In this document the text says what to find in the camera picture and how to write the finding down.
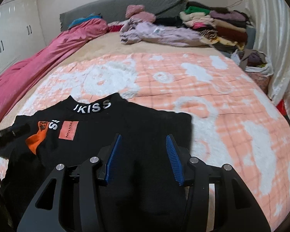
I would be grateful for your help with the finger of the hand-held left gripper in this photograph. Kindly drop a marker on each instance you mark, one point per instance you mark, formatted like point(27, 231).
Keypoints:
point(12, 133)

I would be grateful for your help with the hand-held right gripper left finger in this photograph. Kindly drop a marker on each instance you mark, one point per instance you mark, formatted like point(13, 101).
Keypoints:
point(113, 157)

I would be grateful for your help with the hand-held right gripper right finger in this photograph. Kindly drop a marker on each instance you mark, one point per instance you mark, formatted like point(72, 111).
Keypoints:
point(174, 159)

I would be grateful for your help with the black printed shirt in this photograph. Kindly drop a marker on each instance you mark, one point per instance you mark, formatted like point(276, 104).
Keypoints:
point(135, 130)

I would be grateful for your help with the white bag of clothes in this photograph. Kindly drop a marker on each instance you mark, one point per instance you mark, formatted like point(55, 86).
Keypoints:
point(256, 60)

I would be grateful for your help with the pile of folded clothes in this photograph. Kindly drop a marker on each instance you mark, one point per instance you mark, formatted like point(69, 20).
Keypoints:
point(222, 26)

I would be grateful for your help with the pink duvet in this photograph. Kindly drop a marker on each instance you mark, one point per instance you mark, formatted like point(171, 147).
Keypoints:
point(38, 65)

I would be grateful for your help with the white wardrobe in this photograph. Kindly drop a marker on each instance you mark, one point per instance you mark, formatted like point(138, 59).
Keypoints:
point(12, 24)

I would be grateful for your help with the beige bed sheet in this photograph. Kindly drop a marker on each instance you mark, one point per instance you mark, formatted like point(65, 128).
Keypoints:
point(99, 46)

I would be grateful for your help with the pink patterned bag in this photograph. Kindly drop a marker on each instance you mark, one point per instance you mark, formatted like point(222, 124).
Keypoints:
point(259, 82)

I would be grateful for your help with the red item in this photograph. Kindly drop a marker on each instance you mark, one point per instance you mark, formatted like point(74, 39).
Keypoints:
point(282, 107)

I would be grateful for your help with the lilac jacket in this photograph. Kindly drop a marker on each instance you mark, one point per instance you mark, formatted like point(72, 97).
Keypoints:
point(159, 33)

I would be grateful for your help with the red cloth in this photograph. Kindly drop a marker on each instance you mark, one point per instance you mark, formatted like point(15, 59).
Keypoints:
point(114, 28)

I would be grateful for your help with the blue cloth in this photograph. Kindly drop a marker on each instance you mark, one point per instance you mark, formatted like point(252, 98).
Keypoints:
point(84, 19)

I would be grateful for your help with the pink fluffy garment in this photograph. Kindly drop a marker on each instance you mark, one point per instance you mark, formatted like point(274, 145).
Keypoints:
point(140, 13)

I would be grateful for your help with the grey headboard cover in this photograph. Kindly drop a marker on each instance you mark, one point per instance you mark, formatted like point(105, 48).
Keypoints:
point(116, 7)

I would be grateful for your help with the white satin curtain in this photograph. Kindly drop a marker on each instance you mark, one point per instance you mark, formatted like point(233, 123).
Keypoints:
point(275, 41)

